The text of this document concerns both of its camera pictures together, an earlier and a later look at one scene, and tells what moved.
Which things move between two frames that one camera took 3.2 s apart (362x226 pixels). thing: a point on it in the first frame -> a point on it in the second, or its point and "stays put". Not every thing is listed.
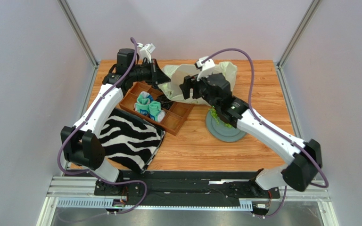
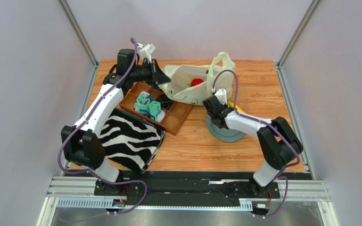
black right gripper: x=195 y=88 -> x=217 y=117
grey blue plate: x=221 y=133 stays put
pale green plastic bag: x=176 y=73 stays put
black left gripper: x=156 y=76 stays put
